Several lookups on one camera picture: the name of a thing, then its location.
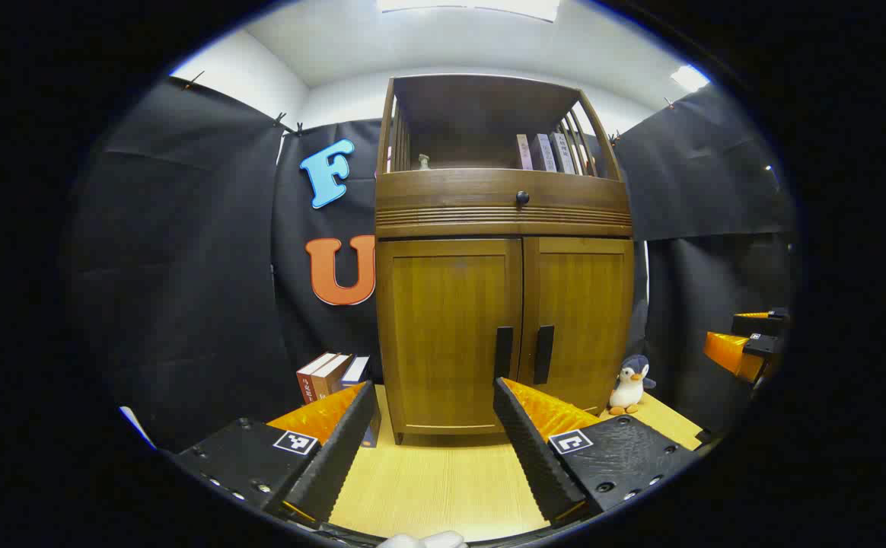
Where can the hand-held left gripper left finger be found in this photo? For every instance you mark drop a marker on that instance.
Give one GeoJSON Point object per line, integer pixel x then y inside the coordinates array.
{"type": "Point", "coordinates": [336, 464]}

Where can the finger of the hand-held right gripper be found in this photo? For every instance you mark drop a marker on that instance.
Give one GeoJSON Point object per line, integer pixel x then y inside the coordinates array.
{"type": "Point", "coordinates": [763, 323]}
{"type": "Point", "coordinates": [732, 354]}

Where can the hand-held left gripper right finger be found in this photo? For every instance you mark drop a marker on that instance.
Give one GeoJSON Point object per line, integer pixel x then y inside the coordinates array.
{"type": "Point", "coordinates": [534, 457]}

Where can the wooden cabinet door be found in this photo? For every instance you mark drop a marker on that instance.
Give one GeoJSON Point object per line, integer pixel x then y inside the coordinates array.
{"type": "Point", "coordinates": [584, 320]}
{"type": "Point", "coordinates": [443, 327]}

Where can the wooden double-door shoe cabinet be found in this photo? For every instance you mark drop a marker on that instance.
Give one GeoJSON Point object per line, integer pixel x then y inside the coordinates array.
{"type": "Point", "coordinates": [443, 190]}

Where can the brown book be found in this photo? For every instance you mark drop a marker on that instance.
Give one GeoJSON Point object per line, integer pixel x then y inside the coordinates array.
{"type": "Point", "coordinates": [330, 377]}

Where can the red and white book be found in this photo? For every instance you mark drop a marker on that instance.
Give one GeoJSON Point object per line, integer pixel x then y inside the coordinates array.
{"type": "Point", "coordinates": [312, 377]}

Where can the blue book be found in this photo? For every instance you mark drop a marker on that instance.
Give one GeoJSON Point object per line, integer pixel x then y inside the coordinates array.
{"type": "Point", "coordinates": [355, 369]}

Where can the penguin plush toy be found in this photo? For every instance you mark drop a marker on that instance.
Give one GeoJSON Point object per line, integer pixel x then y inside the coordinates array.
{"type": "Point", "coordinates": [629, 388]}

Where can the black backdrop cloth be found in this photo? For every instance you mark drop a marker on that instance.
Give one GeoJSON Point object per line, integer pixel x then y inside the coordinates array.
{"type": "Point", "coordinates": [184, 266]}

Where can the small ceiling light panel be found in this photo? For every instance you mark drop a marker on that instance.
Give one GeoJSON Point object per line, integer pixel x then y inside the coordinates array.
{"type": "Point", "coordinates": [689, 78]}

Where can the white shelf book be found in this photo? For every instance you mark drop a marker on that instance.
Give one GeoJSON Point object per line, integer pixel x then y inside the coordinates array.
{"type": "Point", "coordinates": [563, 154]}

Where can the grey shelf book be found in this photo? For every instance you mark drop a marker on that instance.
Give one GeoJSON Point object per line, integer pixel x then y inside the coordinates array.
{"type": "Point", "coordinates": [543, 152]}

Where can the large ceiling light panel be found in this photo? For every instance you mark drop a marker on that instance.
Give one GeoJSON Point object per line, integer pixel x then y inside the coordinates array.
{"type": "Point", "coordinates": [473, 7]}

